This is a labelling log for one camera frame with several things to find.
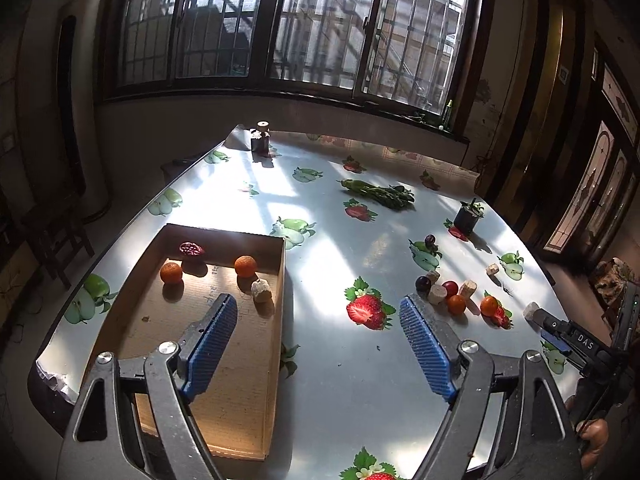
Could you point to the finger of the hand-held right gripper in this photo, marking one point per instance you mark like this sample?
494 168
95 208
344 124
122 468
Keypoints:
555 347
575 335

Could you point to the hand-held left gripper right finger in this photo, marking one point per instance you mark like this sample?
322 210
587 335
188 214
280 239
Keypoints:
425 350

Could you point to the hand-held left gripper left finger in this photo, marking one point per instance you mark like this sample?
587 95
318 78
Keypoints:
215 340

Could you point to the white porous chunk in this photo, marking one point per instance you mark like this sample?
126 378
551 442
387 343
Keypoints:
468 289
437 294
433 275
530 310
260 290

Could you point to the shallow cardboard box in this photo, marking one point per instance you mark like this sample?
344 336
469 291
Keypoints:
225 390

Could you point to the small orange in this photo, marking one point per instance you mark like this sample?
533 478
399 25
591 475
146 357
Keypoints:
245 266
171 273
489 305
456 304

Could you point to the dark purple plum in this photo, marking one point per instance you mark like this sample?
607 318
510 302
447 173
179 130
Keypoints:
423 284

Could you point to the person's right hand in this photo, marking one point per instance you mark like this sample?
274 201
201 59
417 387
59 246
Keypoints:
592 440

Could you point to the patterned cloth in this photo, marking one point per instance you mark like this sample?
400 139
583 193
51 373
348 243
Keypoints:
612 282

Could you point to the red cherry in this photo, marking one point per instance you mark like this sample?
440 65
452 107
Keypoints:
451 288

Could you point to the small dark twig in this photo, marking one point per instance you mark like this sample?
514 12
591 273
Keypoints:
507 290

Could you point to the dried red jujube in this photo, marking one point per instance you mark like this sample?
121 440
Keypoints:
430 240
191 249

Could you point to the beige cork chunk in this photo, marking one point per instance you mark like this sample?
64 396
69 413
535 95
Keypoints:
494 269

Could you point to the fruit print tablecloth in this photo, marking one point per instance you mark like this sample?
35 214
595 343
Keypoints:
340 260

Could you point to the black metal can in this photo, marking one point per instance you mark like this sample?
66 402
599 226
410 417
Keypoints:
466 219

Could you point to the green leafy vegetable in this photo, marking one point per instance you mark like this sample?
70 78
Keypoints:
377 193

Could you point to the wooden glass-panel door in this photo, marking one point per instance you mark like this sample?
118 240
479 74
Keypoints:
600 170

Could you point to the dark wooden chair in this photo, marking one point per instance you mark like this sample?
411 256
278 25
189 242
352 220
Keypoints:
55 240

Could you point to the small dark glass jar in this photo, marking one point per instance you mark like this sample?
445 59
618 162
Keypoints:
260 140

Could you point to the green bottle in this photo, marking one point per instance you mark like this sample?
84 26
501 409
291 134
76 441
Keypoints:
447 112

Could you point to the white standing air conditioner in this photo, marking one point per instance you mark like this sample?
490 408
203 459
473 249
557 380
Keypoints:
85 110

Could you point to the barred window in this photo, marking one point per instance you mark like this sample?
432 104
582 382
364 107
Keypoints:
300 25

